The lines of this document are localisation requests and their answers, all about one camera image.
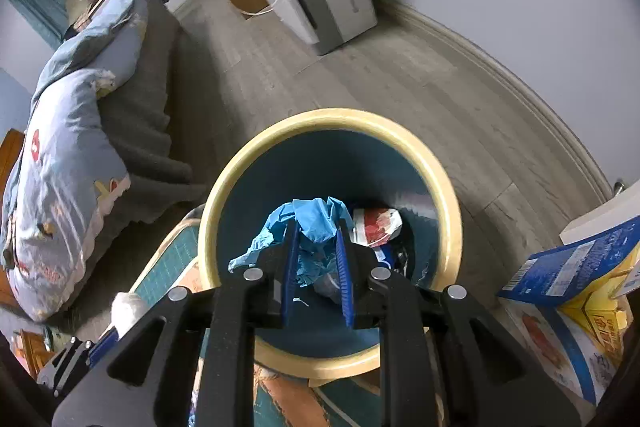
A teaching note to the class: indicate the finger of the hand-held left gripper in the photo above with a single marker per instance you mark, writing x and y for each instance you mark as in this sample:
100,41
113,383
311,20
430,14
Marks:
102,347

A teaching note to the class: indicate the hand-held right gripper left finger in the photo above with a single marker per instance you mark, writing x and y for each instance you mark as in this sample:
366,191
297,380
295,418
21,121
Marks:
289,277

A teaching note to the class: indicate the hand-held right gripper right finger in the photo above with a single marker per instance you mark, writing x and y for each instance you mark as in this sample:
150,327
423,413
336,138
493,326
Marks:
345,277

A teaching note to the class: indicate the white tissue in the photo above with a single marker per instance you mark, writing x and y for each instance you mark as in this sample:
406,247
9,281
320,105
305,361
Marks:
127,309

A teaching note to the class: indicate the blue wet wipes packet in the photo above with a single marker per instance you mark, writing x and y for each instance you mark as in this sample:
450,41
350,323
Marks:
387,255

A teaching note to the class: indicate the red and white wrapper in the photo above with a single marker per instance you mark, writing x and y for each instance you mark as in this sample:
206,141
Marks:
377,227

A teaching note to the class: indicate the blue plastic wrapper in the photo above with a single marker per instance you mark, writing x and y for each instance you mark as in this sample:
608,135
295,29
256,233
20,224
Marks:
315,217

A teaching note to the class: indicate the teal bin with yellow rim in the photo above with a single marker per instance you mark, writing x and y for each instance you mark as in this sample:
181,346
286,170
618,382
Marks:
320,147

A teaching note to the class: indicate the patterned teal and orange mat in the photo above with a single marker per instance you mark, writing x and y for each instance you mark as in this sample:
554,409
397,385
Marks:
170,272

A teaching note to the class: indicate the wooden bed headboard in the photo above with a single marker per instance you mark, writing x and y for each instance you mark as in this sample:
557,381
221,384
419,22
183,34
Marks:
9,157

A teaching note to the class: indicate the blue carton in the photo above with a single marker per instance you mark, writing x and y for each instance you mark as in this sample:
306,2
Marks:
560,267

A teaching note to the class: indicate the grey bed skirt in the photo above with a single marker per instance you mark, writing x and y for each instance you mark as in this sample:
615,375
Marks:
145,117

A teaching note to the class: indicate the strawberry printed box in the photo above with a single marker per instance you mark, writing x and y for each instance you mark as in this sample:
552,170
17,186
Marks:
550,347

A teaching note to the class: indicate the checkered cloth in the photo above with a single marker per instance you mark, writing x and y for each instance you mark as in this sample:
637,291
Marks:
75,29

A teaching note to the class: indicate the green plush toy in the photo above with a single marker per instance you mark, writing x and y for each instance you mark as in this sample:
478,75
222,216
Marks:
77,2

